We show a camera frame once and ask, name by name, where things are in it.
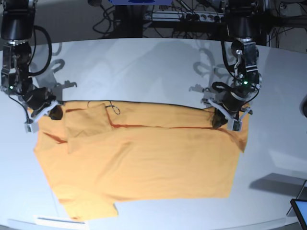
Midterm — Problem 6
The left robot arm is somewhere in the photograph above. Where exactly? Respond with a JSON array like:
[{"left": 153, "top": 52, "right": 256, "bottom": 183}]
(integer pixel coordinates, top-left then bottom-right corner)
[{"left": 208, "top": 0, "right": 261, "bottom": 132}]

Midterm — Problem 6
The tablet screen with stand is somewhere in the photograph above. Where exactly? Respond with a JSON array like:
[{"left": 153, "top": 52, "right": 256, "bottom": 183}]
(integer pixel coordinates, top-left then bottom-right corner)
[{"left": 286, "top": 180, "right": 307, "bottom": 230}]

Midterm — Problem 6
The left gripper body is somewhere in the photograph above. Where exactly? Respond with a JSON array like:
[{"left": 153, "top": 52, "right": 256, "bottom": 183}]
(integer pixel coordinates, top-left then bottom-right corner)
[{"left": 221, "top": 89, "right": 250, "bottom": 113}]

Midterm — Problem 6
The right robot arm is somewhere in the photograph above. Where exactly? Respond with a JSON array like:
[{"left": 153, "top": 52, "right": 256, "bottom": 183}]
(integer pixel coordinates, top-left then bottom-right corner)
[{"left": 0, "top": 0, "right": 63, "bottom": 123}]

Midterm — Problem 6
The dark round object right edge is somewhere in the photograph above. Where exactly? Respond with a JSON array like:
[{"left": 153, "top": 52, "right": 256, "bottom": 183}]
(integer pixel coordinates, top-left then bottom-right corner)
[{"left": 300, "top": 95, "right": 307, "bottom": 117}]

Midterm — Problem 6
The white label strip on table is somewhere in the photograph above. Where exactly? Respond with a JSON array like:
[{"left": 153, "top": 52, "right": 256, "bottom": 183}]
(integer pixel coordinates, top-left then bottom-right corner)
[{"left": 34, "top": 215, "right": 87, "bottom": 226}]

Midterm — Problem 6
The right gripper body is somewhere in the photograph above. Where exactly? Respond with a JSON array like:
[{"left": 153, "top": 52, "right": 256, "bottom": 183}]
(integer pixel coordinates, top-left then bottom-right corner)
[{"left": 23, "top": 87, "right": 56, "bottom": 111}]

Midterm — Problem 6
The orange yellow T-shirt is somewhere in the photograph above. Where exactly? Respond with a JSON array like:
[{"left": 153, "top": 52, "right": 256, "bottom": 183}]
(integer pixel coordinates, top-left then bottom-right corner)
[{"left": 34, "top": 101, "right": 249, "bottom": 221}]

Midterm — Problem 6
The white power strip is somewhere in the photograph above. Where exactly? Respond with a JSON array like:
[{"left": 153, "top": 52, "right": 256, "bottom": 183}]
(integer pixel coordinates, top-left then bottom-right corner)
[{"left": 144, "top": 11, "right": 224, "bottom": 23}]

